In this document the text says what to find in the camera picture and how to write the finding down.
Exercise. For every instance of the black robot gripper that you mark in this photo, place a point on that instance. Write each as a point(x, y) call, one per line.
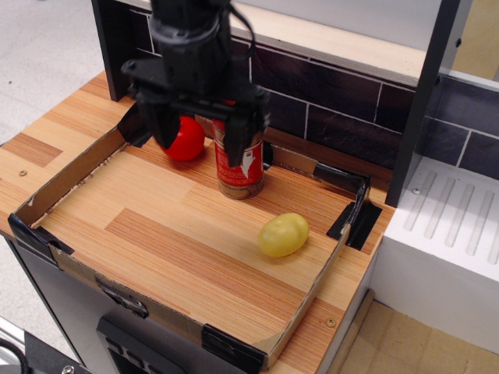
point(195, 74)

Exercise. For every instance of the red-lidded basil spice bottle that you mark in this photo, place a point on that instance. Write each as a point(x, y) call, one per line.
point(246, 179)

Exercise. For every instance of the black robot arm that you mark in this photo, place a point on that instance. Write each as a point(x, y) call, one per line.
point(194, 14)

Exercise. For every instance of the cardboard fence with black tape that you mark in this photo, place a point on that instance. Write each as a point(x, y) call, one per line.
point(109, 230)

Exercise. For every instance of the red toy tomato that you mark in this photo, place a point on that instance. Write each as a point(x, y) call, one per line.
point(189, 142)

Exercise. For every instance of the yellow toy potato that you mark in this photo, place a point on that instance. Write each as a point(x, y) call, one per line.
point(283, 235)

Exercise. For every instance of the black toy oven panel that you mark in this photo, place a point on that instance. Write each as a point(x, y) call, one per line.
point(133, 351)

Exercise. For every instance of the white toy sink drainboard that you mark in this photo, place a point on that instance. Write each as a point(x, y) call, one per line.
point(438, 259)

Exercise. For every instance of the dark grey left shelf post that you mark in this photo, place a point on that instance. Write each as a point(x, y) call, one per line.
point(116, 36)

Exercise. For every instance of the dark grey shelf post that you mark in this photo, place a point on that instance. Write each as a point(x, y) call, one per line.
point(116, 36)
point(406, 161)

